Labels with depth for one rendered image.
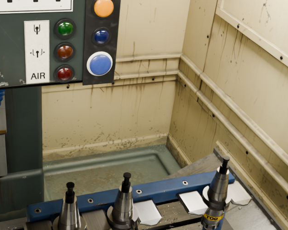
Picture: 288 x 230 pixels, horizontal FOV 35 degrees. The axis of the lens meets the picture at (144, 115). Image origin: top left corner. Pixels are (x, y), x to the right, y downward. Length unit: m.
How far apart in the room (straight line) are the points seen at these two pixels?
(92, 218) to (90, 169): 1.12
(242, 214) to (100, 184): 0.67
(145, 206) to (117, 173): 1.07
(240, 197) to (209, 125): 0.80
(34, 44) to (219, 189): 0.56
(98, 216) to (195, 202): 0.21
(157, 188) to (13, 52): 0.53
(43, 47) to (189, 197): 0.55
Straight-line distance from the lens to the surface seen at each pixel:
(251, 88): 1.55
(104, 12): 0.59
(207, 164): 1.76
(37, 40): 0.59
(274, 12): 1.43
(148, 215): 0.96
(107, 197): 0.97
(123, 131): 2.06
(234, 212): 1.61
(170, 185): 1.02
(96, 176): 2.02
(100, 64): 0.62
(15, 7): 0.57
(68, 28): 0.59
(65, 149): 2.02
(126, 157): 2.10
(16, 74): 0.61
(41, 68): 0.61
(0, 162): 1.50
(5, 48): 0.59
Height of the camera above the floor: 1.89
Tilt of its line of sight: 32 degrees down
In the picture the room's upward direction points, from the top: 7 degrees clockwise
